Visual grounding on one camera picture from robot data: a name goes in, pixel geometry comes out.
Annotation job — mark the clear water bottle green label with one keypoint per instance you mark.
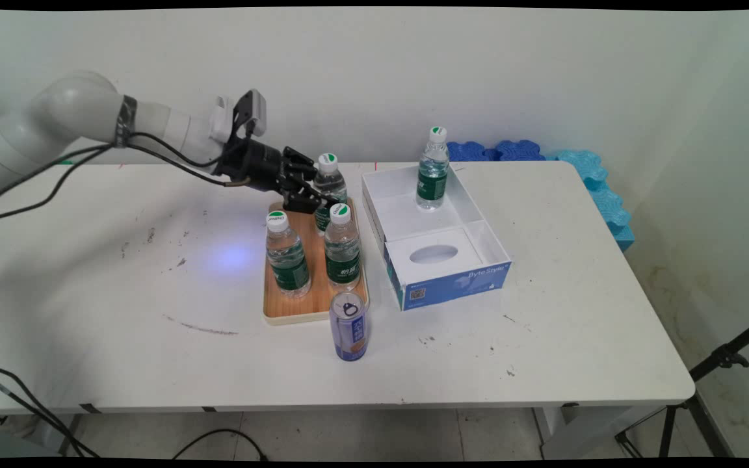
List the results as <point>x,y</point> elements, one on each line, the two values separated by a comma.
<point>342,253</point>
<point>332,185</point>
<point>432,175</point>
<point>288,263</point>

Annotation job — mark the wooden tray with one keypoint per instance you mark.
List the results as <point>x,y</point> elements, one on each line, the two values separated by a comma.
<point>319,302</point>

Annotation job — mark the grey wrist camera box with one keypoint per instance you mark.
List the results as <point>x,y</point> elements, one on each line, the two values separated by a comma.
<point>252,110</point>

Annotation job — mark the dark blue foam piece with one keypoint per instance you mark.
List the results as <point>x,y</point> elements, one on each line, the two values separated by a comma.
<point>519,151</point>
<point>471,152</point>

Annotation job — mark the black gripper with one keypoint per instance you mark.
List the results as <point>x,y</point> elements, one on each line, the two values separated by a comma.
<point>254,166</point>

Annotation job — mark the light blue foam piece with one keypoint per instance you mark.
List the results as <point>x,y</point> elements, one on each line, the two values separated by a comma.
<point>602,195</point>

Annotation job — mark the white and blue cardboard box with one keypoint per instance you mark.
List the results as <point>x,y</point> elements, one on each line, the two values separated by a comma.
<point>452,283</point>

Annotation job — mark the blue drink can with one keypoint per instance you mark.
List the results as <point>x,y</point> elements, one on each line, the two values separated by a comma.
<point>349,335</point>

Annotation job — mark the grey table leg frame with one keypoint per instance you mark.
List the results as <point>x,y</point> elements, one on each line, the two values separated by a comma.
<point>582,432</point>

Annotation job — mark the black tripod stand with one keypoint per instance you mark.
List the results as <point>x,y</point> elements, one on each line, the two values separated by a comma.
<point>725,356</point>

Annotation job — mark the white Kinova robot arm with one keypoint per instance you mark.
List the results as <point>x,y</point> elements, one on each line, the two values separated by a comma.
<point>82,107</point>

